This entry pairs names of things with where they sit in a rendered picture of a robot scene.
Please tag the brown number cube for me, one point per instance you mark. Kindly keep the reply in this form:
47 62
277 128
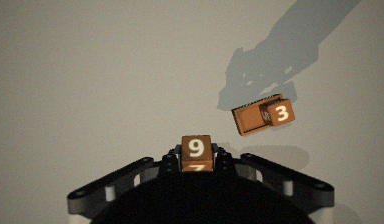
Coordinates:
196 153
277 112

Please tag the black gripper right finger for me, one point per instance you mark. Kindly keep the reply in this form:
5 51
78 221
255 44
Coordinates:
314 197

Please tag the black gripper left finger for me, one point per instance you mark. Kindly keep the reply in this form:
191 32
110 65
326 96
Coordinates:
86 202

